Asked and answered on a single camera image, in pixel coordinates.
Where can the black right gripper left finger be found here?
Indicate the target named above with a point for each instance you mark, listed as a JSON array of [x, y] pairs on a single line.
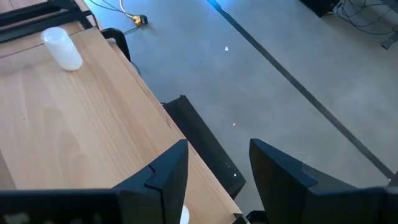
[[161, 193]]

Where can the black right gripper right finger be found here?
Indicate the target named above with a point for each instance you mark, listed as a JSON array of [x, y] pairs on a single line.
[[280, 186]]

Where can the slim white opaque bottle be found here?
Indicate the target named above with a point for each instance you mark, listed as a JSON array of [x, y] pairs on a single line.
[[62, 49]]

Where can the wooden shelf riser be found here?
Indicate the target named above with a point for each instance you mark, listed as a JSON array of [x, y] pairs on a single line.
[[93, 124]]

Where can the black power strip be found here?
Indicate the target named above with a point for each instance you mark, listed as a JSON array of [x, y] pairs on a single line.
[[205, 146]]

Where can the black floor tape strip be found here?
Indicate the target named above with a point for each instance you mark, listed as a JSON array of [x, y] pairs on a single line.
[[311, 99]]

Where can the yellow power plug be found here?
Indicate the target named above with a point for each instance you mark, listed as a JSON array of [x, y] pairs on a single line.
[[138, 21]]

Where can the black floor box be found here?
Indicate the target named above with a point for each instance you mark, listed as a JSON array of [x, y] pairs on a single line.
[[317, 6]]

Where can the black aluminium rig frame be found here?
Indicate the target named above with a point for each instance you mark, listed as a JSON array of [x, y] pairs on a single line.
[[46, 26]]

